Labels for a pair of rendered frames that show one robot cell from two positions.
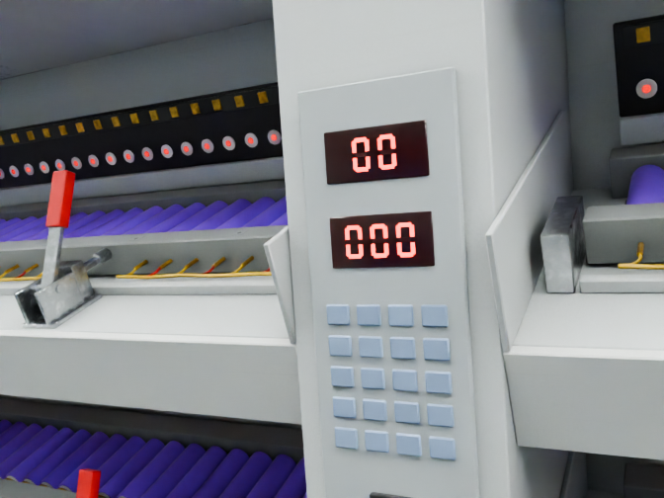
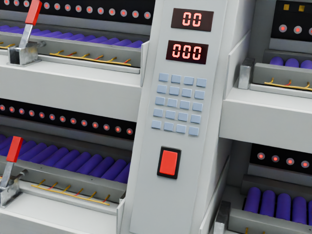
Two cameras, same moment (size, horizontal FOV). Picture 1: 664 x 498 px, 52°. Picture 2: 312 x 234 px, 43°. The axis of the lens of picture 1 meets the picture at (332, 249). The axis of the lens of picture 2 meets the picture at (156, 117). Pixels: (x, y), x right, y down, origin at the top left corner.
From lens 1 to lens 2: 0.19 m
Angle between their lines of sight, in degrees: 11
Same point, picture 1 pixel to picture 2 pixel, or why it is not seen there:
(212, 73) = not seen: outside the picture
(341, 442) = (154, 125)
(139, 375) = (63, 93)
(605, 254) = (259, 80)
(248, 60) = not seen: outside the picture
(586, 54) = (262, 10)
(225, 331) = (109, 79)
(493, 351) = (219, 98)
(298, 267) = (150, 57)
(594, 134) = (258, 43)
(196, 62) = not seen: outside the picture
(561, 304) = (243, 91)
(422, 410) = (189, 116)
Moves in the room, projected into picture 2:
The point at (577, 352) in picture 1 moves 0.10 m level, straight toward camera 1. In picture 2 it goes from (248, 102) to (258, 102)
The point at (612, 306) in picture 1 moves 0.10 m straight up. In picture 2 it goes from (260, 94) to (275, 7)
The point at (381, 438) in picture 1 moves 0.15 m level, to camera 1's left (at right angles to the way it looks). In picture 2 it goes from (171, 125) to (32, 105)
